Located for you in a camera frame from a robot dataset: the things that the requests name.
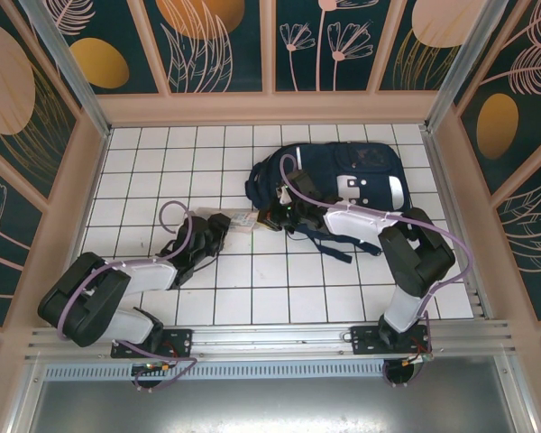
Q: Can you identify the navy blue backpack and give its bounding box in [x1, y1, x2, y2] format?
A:
[244, 142, 411, 267]

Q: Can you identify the grey metal sheet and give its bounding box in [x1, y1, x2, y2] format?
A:
[8, 378, 537, 433]

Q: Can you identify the aluminium corner post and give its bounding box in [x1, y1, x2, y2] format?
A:
[423, 0, 524, 134]
[20, 0, 114, 136]

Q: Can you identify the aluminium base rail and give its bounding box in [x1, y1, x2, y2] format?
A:
[24, 319, 519, 362]

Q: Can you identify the aluminium side rail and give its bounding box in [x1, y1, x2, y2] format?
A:
[421, 128, 495, 319]

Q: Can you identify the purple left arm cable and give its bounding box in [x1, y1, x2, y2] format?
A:
[57, 200, 200, 394]

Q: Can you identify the blue white stationery packet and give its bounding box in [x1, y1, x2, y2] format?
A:
[193, 206, 271, 235]

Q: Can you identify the perforated metal strip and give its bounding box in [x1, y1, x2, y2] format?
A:
[42, 363, 500, 380]

